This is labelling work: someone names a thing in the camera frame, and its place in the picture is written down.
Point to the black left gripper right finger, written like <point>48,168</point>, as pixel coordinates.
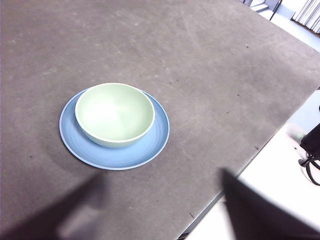
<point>262,217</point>

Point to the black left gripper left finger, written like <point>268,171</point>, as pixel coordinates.
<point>50,217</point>

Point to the blue plate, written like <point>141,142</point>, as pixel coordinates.
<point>120,157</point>

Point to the green ribbed bowl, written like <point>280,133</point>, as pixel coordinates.
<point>115,117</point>

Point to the white pleated curtain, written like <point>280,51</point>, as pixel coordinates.
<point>308,15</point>

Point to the dark metal chair frame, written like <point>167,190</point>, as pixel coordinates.
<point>273,8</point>

